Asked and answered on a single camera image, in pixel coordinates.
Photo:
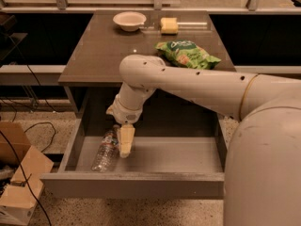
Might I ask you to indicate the clear plastic water bottle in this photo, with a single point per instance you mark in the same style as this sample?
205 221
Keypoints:
107 151

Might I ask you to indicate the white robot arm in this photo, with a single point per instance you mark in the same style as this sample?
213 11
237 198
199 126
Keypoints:
262 185

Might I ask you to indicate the white bowl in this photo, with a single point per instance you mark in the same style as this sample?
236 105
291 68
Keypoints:
130 21

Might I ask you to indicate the grey counter cabinet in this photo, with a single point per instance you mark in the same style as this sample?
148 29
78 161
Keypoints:
96 58

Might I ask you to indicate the brown cardboard box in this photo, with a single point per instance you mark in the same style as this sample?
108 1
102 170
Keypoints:
17 202

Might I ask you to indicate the green chip bag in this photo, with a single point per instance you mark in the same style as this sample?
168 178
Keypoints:
185 53

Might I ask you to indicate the yellow sponge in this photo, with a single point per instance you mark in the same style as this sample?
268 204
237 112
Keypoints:
169 26

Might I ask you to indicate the grey open drawer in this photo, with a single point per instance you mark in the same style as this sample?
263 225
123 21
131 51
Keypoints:
179 152

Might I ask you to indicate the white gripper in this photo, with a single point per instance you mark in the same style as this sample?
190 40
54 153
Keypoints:
124 113

